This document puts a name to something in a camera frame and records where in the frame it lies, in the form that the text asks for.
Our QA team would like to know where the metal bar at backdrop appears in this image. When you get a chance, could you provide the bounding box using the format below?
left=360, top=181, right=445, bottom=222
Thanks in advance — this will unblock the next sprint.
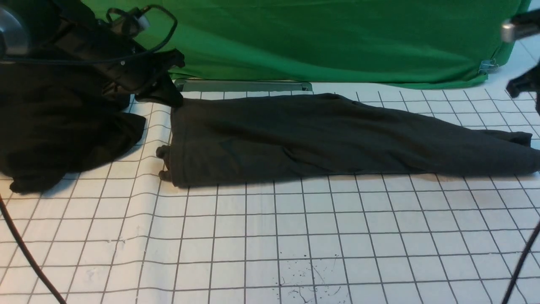
left=174, top=79, right=313, bottom=92

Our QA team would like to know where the black cable lower right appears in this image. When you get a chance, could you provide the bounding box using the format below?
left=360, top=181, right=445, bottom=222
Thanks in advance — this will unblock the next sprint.
left=500, top=220, right=540, bottom=304

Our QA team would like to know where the white grid table cover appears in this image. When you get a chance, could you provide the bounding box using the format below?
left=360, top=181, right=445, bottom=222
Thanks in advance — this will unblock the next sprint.
left=1, top=103, right=539, bottom=304

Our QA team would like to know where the metal binder clip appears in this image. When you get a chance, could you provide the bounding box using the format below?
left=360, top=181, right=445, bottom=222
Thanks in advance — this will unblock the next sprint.
left=478, top=58, right=499, bottom=75

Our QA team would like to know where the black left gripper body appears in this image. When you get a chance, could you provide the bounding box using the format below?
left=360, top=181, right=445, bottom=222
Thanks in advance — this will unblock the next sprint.
left=92, top=54, right=169, bottom=94

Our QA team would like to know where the black clothes pile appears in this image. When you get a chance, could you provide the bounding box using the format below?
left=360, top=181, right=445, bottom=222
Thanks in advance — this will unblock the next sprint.
left=1, top=63, right=146, bottom=194

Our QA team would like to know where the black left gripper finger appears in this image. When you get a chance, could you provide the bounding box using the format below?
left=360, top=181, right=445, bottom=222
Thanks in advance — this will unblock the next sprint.
left=135, top=76, right=184, bottom=108
left=153, top=49, right=186, bottom=72

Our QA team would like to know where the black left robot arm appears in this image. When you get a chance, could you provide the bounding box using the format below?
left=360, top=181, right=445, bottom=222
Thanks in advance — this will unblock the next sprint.
left=1, top=0, right=185, bottom=108

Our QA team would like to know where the black cable lower left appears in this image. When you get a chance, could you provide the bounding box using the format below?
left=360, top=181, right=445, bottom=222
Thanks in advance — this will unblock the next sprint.
left=0, top=195, right=67, bottom=304

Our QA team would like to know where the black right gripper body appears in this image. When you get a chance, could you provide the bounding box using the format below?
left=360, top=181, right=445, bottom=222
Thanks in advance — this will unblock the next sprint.
left=506, top=62, right=540, bottom=115

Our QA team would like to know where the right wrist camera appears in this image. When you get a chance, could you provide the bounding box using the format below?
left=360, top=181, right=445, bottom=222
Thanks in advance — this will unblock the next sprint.
left=501, top=8, right=540, bottom=43

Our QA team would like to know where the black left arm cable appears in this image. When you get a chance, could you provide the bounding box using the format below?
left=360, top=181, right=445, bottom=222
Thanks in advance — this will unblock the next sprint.
left=0, top=4, right=178, bottom=66

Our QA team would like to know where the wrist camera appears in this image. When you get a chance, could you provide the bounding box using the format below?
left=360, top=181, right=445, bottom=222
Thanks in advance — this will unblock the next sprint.
left=501, top=8, right=540, bottom=43
left=106, top=7, right=150, bottom=38

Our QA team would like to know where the gray long sleeve shirt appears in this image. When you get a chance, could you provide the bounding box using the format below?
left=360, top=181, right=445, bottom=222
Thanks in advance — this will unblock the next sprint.
left=156, top=94, right=540, bottom=188

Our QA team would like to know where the green backdrop cloth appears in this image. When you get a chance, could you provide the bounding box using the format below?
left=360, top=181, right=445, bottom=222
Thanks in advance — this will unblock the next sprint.
left=84, top=0, right=530, bottom=89

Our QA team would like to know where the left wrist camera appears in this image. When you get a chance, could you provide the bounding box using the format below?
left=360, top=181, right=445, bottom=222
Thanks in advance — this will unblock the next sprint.
left=106, top=7, right=150, bottom=38

